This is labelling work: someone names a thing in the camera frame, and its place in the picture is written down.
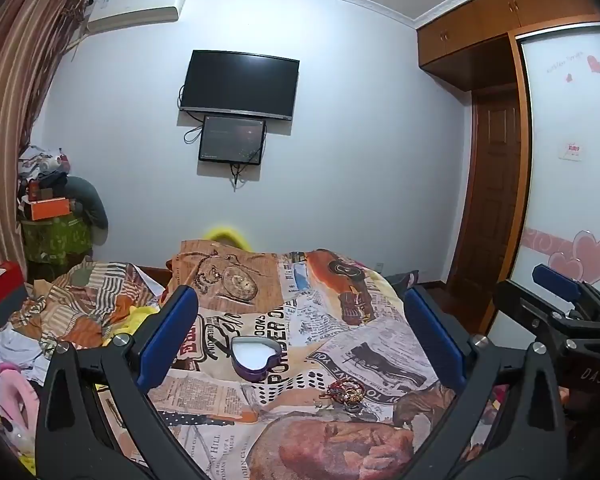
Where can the white heart print wardrobe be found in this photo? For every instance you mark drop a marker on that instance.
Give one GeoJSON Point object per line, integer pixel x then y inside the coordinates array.
{"type": "Point", "coordinates": [570, 200]}

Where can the purple heart-shaped tin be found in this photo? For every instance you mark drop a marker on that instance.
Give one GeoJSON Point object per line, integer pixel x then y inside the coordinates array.
{"type": "Point", "coordinates": [252, 367]}

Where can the yellow cloth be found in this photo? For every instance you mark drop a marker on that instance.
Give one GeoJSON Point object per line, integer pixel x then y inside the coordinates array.
{"type": "Point", "coordinates": [140, 317]}

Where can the yellow plush object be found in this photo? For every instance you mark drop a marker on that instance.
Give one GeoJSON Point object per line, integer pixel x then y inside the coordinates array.
{"type": "Point", "coordinates": [227, 235]}

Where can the red white box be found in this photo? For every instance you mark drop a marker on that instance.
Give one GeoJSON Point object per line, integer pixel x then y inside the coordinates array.
{"type": "Point", "coordinates": [2, 285]}

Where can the white air conditioner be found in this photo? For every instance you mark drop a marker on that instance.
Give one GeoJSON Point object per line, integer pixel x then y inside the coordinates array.
{"type": "Point", "coordinates": [135, 7]}

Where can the green patterned cloth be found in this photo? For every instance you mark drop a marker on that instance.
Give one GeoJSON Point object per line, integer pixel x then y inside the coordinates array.
{"type": "Point", "coordinates": [55, 237]}

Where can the white red sticker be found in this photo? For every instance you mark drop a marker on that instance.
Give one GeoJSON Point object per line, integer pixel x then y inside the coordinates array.
{"type": "Point", "coordinates": [572, 150]}

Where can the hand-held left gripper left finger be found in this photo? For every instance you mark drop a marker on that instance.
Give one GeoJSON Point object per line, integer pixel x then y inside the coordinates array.
{"type": "Point", "coordinates": [167, 340]}

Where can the wooden overhead cabinet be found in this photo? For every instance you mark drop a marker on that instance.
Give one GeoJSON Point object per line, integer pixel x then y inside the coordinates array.
{"type": "Point", "coordinates": [480, 25]}

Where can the black wall television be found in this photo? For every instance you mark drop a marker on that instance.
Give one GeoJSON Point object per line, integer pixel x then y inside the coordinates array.
{"type": "Point", "coordinates": [240, 85]}

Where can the brown wooden door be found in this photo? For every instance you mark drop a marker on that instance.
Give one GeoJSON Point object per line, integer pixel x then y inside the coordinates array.
{"type": "Point", "coordinates": [495, 185]}

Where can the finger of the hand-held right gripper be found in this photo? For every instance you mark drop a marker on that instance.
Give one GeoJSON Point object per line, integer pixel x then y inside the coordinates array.
{"type": "Point", "coordinates": [530, 310]}
{"type": "Point", "coordinates": [555, 279]}

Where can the newspaper print blanket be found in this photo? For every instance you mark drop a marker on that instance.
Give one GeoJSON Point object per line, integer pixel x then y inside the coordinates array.
{"type": "Point", "coordinates": [305, 310]}

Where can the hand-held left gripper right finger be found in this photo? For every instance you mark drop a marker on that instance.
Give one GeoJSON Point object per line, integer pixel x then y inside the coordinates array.
{"type": "Point", "coordinates": [435, 340]}

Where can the pink cloth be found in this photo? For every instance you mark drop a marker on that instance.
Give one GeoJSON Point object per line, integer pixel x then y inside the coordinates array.
{"type": "Point", "coordinates": [10, 395]}

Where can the orange box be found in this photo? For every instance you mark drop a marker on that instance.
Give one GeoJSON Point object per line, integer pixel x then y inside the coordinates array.
{"type": "Point", "coordinates": [47, 208]}

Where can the floral printed bag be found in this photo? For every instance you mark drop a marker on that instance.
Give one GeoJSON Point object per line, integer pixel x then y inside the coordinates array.
{"type": "Point", "coordinates": [40, 160]}

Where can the small black monitor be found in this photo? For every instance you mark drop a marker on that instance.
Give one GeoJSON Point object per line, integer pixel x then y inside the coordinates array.
{"type": "Point", "coordinates": [231, 140]}

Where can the striped brown curtain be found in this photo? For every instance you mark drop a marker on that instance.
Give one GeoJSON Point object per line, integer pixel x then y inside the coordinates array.
{"type": "Point", "coordinates": [10, 85]}

